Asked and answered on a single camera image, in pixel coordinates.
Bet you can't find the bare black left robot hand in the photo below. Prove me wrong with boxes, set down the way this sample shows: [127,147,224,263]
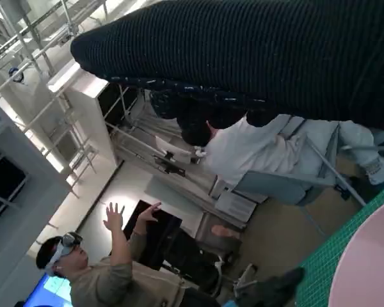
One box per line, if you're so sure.
[225,266,305,307]

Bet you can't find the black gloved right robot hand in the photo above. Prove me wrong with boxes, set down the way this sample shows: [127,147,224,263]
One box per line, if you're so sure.
[69,0,384,132]

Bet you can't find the pink bowl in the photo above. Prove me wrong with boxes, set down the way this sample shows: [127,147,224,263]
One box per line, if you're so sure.
[328,195,384,307]

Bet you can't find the green cutting mat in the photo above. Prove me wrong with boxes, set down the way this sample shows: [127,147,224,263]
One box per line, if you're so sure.
[294,187,384,307]

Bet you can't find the grey chair with metal legs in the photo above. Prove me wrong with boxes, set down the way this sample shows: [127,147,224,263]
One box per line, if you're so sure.
[236,121,369,208]

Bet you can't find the person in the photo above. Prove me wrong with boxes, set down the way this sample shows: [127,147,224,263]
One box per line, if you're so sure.
[180,114,384,188]
[35,201,220,307]

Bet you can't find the black flat monitor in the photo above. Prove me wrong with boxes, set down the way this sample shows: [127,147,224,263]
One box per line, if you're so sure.
[122,199,184,273]

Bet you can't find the VR headset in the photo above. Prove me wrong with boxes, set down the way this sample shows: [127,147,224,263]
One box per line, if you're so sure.
[52,232,84,256]

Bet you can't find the blue display screen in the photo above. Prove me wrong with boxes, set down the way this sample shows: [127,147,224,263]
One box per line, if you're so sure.
[24,272,74,307]

